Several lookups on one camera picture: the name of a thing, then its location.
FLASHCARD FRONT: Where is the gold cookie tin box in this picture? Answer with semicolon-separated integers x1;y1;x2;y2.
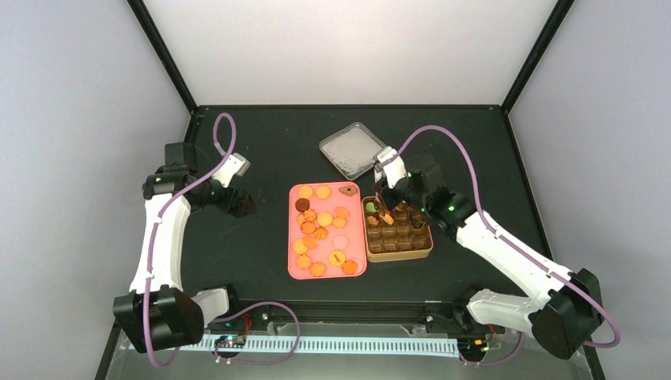
362;196;434;263

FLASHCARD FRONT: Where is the pink plastic tray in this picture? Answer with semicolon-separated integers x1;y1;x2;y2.
287;181;367;280

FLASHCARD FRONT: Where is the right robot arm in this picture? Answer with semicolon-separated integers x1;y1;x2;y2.
374;165;605;360

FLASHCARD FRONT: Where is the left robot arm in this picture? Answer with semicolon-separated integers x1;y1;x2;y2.
112;142;256;353

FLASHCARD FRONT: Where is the brown flower cookie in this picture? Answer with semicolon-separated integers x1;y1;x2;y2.
339;184;358;197

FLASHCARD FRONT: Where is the beige round cookie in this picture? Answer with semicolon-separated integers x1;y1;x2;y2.
335;207;350;219

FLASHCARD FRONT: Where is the clear plastic lid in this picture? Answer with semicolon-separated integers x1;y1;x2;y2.
318;122;386;181

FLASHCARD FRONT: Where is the dark chocolate cookie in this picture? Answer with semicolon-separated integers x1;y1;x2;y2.
294;198;310;213

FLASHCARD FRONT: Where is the orange round cookie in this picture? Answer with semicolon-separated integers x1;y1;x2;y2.
315;185;332;200
298;185;314;200
317;212;334;228

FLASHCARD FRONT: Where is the pale pink cookie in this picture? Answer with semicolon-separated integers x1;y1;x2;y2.
332;235;349;250

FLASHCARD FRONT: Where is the orange swirl cookie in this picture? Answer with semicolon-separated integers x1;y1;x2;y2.
313;226;328;241

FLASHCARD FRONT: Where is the yellow cookie red mark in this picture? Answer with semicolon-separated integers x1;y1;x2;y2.
328;250;347;267

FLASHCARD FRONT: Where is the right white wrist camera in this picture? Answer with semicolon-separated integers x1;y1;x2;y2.
373;146;408;188

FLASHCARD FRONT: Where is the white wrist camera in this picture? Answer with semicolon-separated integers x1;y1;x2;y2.
373;146;408;188
211;153;251;188

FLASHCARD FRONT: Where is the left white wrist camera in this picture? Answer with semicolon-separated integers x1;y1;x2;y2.
211;153;251;188

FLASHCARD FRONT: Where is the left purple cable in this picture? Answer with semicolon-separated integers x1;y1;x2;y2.
142;112;301;369

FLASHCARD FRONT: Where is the purple cable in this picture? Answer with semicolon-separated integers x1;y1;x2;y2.
142;112;301;369
380;124;622;367

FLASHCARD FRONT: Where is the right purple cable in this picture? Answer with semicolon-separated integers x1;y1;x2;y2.
380;124;622;367

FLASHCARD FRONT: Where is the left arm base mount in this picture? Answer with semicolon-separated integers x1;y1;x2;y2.
206;302;271;334

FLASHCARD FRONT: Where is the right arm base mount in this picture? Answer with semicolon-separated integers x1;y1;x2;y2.
418;302;506;337

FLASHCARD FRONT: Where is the white slotted cable duct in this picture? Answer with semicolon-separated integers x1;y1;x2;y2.
182;334;460;359

